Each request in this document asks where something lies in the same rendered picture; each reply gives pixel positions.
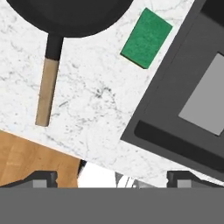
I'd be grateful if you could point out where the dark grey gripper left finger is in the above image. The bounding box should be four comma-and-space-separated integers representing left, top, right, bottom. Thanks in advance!
0, 171, 59, 189

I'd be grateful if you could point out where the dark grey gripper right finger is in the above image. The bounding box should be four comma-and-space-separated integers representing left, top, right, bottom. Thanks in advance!
166, 171, 224, 189

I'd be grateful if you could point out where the green sponge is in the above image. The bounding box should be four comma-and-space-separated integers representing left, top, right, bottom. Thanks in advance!
120, 7, 173, 70

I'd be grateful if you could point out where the black pan with wooden handle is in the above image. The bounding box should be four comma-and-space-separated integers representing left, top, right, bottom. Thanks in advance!
5, 0, 136, 128

